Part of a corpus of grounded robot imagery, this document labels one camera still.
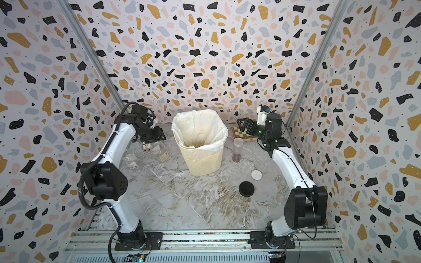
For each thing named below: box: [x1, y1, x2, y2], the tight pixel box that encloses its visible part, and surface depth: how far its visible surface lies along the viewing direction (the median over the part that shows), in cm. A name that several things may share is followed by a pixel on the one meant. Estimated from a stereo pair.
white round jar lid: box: [251, 169, 263, 181], surface depth 97 cm
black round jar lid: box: [238, 180, 255, 198], surface depth 92 cm
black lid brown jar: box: [150, 141, 170, 163], surface depth 100 cm
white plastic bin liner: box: [171, 109, 229, 152], surface depth 89 cm
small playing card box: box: [142, 143, 151, 151], surface depth 108 cm
